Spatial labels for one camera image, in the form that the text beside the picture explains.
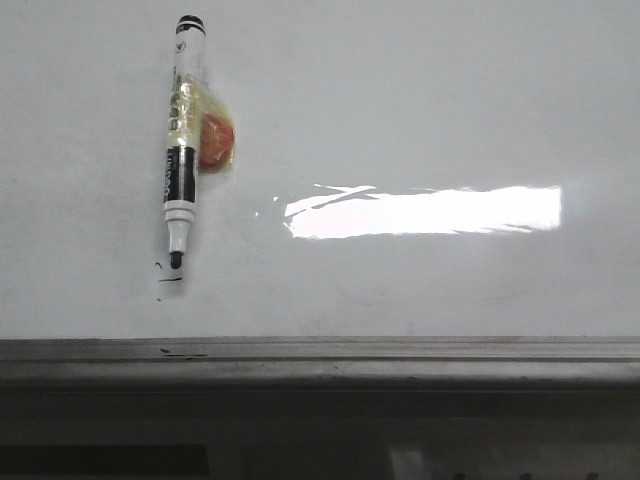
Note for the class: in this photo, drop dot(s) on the black and white whiteboard marker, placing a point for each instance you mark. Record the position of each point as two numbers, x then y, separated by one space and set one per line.
184 124

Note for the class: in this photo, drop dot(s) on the grey aluminium whiteboard frame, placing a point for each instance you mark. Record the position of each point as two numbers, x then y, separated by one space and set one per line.
322 363

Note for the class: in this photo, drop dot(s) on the white whiteboard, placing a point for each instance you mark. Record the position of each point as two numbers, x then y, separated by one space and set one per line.
402 168

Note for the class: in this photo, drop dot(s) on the orange magnet taped to marker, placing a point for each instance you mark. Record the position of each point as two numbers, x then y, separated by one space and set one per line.
217 131

